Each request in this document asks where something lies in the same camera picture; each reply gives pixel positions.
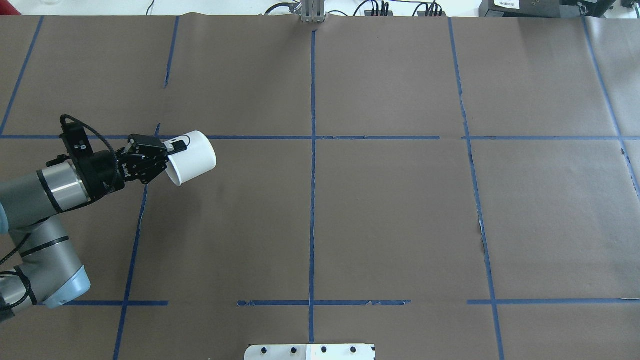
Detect aluminium frame post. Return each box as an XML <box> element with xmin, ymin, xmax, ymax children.
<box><xmin>299</xmin><ymin>0</ymin><xmax>327</xmax><ymax>23</ymax></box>

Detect brown paper table cover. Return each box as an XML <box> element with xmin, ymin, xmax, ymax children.
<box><xmin>1</xmin><ymin>13</ymin><xmax>639</xmax><ymax>360</ymax></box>

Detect white mug black handle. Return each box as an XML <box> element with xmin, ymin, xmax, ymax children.
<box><xmin>166</xmin><ymin>130</ymin><xmax>217</xmax><ymax>187</ymax></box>

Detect white camera pole base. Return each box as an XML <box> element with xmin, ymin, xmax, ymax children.
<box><xmin>243</xmin><ymin>342</ymin><xmax>377</xmax><ymax>360</ymax></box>

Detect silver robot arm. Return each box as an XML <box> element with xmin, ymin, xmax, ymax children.
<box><xmin>1</xmin><ymin>129</ymin><xmax>188</xmax><ymax>322</ymax></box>

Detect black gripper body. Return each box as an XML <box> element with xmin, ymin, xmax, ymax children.
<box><xmin>80</xmin><ymin>134</ymin><xmax>169</xmax><ymax>195</ymax></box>

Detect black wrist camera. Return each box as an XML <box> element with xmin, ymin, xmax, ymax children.
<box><xmin>60</xmin><ymin>122</ymin><xmax>94</xmax><ymax>163</ymax></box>

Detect black computer box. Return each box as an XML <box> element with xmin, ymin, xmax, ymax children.
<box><xmin>478</xmin><ymin>0</ymin><xmax>562</xmax><ymax>18</ymax></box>

